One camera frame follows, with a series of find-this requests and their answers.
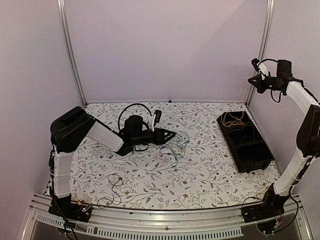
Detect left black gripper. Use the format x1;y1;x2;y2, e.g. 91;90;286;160
132;127;176;146

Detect long yellow cable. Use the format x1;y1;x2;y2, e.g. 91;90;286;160
221;112;248;130

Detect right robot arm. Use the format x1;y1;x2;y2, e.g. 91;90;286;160
248;58;320;218

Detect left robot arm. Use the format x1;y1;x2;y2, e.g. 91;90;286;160
48;106;176;217

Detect floral table mat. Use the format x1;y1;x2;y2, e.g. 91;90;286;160
51;102;283;210

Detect black plastic bin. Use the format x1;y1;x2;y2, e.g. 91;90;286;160
217;111;275;174

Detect tangled cable pile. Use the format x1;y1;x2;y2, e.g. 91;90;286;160
158;129;192;168

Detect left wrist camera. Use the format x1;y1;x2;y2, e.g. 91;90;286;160
154;110;162;123

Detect right aluminium frame post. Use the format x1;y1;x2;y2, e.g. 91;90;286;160
245;0;275;108

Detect black cable on mat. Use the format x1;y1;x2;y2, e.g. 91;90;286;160
96;172;125;209

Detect aluminium front rail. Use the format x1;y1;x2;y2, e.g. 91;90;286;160
21;194;313;240

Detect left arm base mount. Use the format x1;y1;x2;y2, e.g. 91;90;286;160
48;195;92;223

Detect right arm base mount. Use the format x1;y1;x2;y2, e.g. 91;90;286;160
241;196;299;235

